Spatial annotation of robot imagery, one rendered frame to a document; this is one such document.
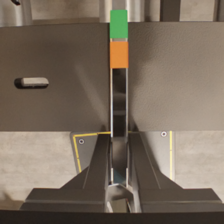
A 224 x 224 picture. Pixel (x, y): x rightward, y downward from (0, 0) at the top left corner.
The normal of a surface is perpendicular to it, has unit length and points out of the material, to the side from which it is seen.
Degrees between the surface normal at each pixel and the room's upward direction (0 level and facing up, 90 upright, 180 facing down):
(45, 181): 0
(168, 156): 0
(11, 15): 37
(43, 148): 0
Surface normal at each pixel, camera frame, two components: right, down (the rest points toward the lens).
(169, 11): -0.03, 0.25
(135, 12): 0.49, 0.22
